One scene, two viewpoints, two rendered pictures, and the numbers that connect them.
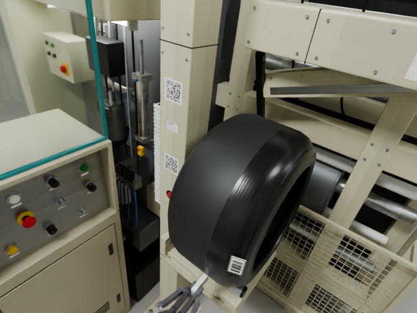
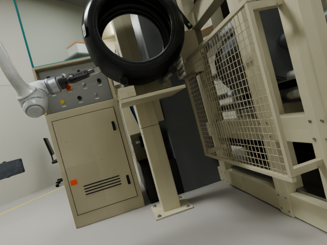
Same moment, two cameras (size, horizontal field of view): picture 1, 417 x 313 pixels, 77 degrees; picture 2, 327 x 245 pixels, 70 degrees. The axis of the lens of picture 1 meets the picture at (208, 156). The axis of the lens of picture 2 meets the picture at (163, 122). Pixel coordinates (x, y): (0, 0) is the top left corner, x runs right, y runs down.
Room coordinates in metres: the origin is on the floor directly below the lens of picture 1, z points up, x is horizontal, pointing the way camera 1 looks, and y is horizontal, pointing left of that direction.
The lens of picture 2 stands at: (-0.25, -1.19, 0.66)
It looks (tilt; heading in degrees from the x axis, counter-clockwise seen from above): 1 degrees down; 45
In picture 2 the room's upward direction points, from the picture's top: 15 degrees counter-clockwise
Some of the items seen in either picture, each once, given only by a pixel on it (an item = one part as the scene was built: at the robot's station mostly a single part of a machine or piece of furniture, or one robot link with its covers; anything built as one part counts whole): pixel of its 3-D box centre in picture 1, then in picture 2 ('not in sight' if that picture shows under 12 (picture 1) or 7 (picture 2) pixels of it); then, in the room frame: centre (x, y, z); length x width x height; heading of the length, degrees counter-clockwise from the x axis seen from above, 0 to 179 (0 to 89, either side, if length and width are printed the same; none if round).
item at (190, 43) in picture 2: not in sight; (186, 56); (1.19, -0.15, 1.05); 0.20 x 0.15 x 0.30; 56
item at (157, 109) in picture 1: (162, 158); not in sight; (0.90, 0.19, 1.19); 0.05 x 0.04 x 0.48; 146
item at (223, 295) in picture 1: (204, 272); (126, 96); (0.63, -0.04, 0.83); 0.36 x 0.09 x 0.06; 56
